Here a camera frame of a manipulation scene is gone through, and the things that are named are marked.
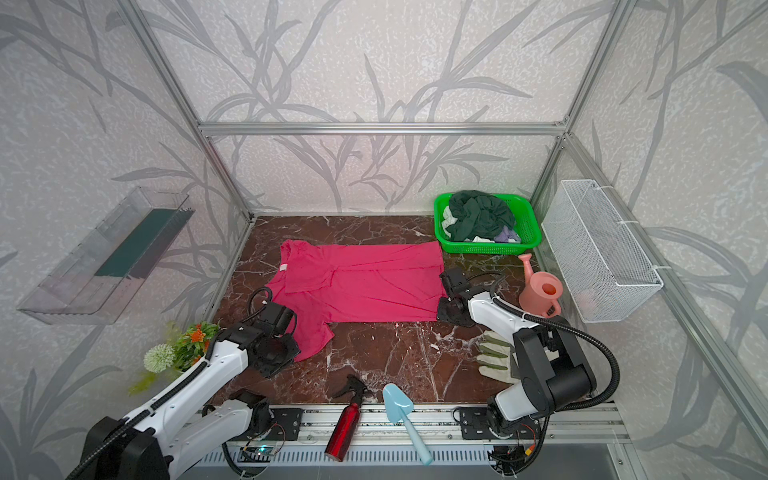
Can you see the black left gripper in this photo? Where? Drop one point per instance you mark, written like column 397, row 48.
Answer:
column 274, row 318

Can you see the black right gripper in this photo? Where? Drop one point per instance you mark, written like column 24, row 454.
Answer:
column 453, row 285

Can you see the magenta t-shirt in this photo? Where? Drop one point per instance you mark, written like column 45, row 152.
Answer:
column 329, row 284

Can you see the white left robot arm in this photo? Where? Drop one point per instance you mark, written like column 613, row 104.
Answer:
column 171, row 432

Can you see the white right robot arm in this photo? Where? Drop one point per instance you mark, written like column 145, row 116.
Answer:
column 553, row 372

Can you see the white green gardening glove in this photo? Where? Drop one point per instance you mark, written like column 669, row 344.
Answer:
column 497, row 358

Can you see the pink watering can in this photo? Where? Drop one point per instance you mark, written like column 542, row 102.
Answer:
column 542, row 291

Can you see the artificial flower bouquet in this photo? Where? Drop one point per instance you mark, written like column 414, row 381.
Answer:
column 181, row 351

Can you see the white garment in basket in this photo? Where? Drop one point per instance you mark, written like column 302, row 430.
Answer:
column 447, row 221

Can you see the lavender garment in basket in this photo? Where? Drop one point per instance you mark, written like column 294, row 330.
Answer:
column 507, row 235

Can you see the dark green t-shirt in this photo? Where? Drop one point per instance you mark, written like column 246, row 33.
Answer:
column 480, row 216

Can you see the light blue garden trowel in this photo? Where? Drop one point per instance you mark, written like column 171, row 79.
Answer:
column 398, row 406

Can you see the red spray bottle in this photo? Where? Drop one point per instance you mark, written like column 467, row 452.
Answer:
column 341, row 438

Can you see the green plastic laundry basket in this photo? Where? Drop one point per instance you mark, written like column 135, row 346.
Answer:
column 526, row 226

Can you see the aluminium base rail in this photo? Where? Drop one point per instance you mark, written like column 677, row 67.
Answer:
column 377, row 442

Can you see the white wire mesh basket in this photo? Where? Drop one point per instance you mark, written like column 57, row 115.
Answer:
column 607, row 272

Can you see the clear plastic wall shelf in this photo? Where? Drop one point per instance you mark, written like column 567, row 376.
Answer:
column 94, row 284

